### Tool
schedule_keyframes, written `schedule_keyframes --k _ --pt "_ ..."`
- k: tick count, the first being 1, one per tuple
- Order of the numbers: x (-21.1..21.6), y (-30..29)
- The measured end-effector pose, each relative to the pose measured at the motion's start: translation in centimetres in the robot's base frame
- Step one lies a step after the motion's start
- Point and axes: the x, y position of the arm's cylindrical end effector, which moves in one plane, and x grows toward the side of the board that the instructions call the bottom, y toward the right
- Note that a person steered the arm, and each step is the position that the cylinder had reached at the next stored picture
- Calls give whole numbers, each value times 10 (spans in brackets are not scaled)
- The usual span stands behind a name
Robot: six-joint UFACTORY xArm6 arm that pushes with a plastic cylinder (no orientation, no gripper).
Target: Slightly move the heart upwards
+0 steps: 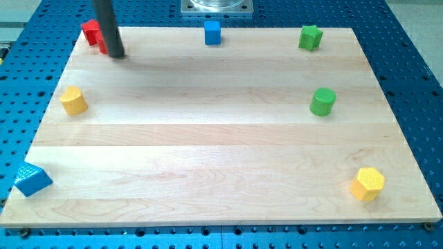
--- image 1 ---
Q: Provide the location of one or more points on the yellow heart block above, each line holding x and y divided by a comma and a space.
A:
73, 101

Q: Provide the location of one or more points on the light wooden board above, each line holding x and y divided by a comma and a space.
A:
181, 133

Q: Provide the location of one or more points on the blue cube block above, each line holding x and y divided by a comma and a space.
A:
212, 32

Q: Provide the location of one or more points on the green cylinder block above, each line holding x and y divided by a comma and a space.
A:
322, 102

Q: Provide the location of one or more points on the green star block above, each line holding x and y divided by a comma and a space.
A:
310, 37

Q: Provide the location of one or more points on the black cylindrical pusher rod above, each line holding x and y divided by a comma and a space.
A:
108, 26

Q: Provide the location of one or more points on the yellow hexagon block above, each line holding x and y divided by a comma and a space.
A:
367, 184

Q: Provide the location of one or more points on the red crescent block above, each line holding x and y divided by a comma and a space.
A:
93, 35

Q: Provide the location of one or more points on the blue triangle block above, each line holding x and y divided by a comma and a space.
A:
30, 179

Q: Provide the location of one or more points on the board clamp screw left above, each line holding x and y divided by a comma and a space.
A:
24, 232

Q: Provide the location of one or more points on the board clamp screw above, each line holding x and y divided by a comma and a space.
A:
24, 232
428, 226

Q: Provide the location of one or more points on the board clamp screw right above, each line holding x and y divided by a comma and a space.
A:
428, 226

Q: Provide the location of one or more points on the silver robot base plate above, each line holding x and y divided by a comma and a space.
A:
195, 7

